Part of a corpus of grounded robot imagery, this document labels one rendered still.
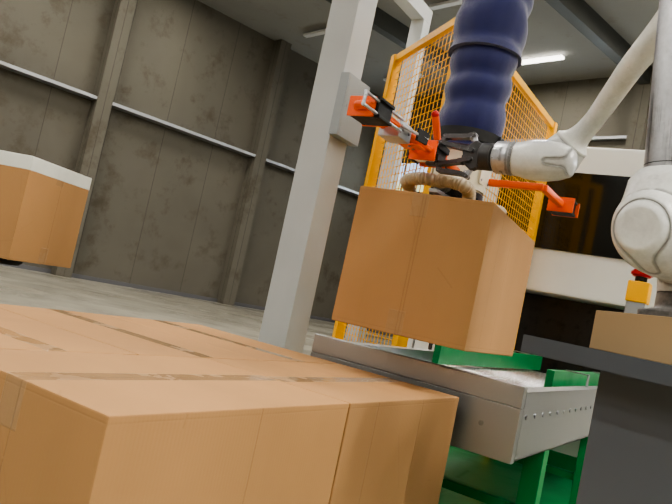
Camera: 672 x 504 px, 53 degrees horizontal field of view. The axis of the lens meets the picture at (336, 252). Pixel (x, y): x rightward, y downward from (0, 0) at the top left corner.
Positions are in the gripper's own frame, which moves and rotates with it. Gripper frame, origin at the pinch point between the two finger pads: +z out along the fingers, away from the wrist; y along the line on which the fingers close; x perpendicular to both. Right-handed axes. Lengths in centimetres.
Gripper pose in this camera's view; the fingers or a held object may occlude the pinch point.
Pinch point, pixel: (427, 152)
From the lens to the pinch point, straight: 196.4
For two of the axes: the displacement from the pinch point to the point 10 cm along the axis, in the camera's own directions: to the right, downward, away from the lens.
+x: 5.2, 1.6, 8.4
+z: -8.3, -1.4, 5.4
